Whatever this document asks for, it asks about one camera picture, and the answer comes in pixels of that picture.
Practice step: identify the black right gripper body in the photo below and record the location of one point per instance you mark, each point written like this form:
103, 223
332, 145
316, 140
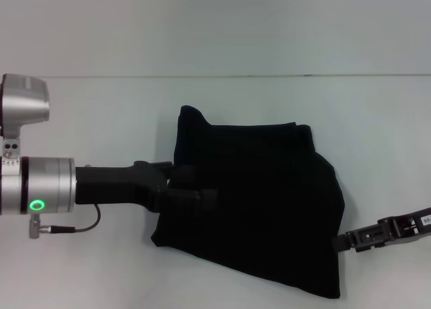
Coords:
407, 226

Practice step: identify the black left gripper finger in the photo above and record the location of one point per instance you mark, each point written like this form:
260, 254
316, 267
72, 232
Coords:
202, 199
182, 172

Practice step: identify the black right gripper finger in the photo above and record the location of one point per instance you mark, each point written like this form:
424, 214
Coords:
357, 241

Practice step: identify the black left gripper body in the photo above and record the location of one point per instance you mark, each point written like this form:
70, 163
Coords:
118, 186

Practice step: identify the black shirt with FREE print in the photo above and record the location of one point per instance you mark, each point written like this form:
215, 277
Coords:
262, 204

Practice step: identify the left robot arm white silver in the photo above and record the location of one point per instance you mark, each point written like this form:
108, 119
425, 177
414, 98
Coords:
40, 186

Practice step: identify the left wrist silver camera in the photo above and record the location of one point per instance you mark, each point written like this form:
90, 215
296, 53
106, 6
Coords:
23, 103

